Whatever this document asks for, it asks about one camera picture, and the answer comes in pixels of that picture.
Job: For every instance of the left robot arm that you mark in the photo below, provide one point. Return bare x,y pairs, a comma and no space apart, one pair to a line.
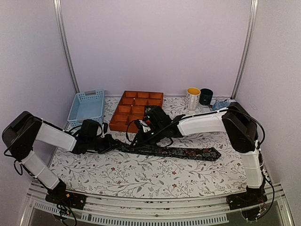
25,130

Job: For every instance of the dark green mug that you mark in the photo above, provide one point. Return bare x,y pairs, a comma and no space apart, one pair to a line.
205,96

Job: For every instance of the white mug yellow inside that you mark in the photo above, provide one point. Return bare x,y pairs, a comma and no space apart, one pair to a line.
192,96

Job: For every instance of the aluminium front rail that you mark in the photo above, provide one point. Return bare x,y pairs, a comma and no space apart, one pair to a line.
116,211

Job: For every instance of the floral patterned tablecloth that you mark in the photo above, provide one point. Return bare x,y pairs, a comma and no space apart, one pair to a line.
139,176

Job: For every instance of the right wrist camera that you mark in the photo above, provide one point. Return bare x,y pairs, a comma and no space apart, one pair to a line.
144,126

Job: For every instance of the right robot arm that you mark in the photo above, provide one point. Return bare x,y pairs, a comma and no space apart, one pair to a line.
234,120

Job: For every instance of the aluminium frame post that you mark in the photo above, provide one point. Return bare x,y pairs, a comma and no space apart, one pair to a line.
247,43
67,55

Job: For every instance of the orange wooden divider tray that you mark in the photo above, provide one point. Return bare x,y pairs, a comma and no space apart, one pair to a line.
132,107

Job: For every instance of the dark floral necktie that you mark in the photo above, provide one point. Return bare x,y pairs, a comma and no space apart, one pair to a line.
204,154

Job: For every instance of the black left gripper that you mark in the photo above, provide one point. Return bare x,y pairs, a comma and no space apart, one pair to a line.
109,143

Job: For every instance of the right aluminium frame post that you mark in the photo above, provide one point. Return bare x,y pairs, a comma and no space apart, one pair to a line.
247,43

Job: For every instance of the left aluminium frame post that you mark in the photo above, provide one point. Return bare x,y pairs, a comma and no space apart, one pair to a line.
67,55

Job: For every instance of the blue glass tray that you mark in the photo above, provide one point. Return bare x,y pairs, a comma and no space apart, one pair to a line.
220,103

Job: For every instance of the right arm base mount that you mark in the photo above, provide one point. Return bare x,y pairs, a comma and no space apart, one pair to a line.
246,199

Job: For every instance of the light blue plastic basket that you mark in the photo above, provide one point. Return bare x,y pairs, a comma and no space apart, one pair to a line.
87,105

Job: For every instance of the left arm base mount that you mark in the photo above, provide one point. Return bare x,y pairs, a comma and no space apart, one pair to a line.
59,195

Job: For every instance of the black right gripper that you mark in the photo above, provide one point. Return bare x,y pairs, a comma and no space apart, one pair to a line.
141,141

